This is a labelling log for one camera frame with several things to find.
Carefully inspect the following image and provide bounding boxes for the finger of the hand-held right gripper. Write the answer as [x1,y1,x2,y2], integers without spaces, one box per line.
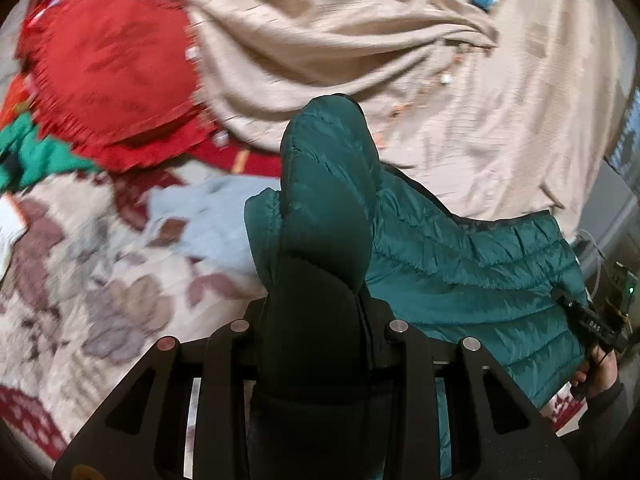
[550,287,581,312]

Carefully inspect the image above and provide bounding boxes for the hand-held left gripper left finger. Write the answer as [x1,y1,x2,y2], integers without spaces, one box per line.
[52,299,272,480]

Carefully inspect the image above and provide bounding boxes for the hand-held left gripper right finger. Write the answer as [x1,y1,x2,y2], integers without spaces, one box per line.
[369,299,582,480]

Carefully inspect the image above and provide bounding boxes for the green quilted jacket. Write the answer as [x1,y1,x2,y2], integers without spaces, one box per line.
[244,94,589,480]

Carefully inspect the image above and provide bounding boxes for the person's right forearm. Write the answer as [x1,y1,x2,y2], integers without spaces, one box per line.
[562,377,640,480]

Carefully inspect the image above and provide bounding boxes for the person's right hand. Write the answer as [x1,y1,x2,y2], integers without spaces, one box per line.
[570,347,622,402]

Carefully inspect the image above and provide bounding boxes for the device with green light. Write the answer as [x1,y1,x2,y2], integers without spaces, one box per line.
[599,260,640,322]

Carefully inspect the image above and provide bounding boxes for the grey cabinet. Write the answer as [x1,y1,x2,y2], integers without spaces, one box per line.
[579,159,640,263]

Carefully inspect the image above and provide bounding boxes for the floral bedsheet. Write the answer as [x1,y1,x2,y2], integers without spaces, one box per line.
[0,152,287,463]

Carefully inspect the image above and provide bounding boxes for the light blue cloth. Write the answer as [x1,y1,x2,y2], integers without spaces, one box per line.
[146,175,282,263]

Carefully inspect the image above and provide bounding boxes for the white paper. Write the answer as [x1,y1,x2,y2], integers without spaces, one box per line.
[0,194,29,281]

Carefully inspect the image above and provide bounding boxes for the beige blanket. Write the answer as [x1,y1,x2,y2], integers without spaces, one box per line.
[127,0,632,226]

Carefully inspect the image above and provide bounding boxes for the green cloth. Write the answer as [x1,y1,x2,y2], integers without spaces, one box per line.
[0,111,97,194]

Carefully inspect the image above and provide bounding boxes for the red cloth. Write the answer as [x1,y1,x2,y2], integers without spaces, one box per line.
[14,0,282,177]

